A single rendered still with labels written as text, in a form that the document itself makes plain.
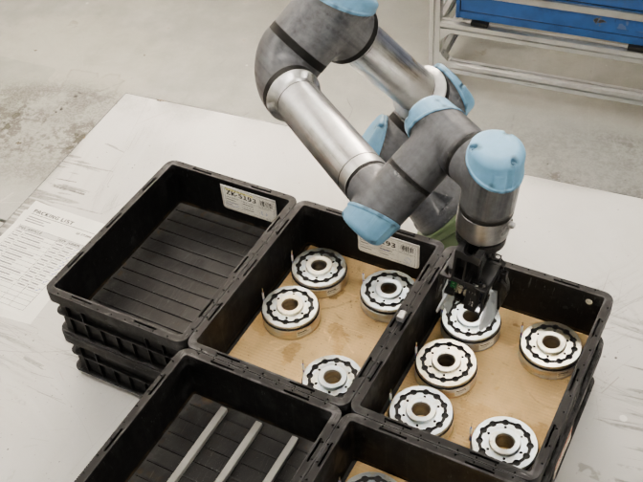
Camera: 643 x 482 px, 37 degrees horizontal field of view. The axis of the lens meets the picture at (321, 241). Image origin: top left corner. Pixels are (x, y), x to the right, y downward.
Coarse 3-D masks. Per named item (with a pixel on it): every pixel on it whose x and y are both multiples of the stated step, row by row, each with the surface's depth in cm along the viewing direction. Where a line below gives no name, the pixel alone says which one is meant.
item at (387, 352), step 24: (576, 288) 161; (408, 312) 159; (600, 312) 157; (600, 336) 156; (384, 360) 152; (576, 384) 146; (360, 408) 146; (408, 432) 142; (552, 432) 142; (480, 456) 139; (528, 480) 135
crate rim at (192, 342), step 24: (288, 216) 178; (336, 216) 178; (432, 240) 171; (432, 264) 167; (216, 312) 162; (192, 336) 158; (384, 336) 156; (240, 360) 154; (288, 384) 150; (360, 384) 149
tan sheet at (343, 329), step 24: (360, 264) 182; (360, 288) 178; (336, 312) 174; (360, 312) 173; (264, 336) 171; (312, 336) 170; (336, 336) 170; (360, 336) 169; (264, 360) 167; (288, 360) 166; (312, 360) 166; (360, 360) 165
